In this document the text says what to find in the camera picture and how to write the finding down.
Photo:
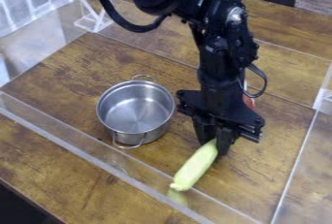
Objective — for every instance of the small steel pot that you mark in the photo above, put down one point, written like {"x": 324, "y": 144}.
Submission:
{"x": 135, "y": 110}

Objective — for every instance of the clear acrylic bracket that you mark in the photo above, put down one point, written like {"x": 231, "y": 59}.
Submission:
{"x": 92, "y": 21}

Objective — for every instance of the red toy mushroom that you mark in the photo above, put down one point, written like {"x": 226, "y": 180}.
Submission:
{"x": 249, "y": 101}

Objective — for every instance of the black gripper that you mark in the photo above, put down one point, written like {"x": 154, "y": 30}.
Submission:
{"x": 222, "y": 112}

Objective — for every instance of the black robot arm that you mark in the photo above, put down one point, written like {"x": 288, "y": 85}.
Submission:
{"x": 227, "y": 51}

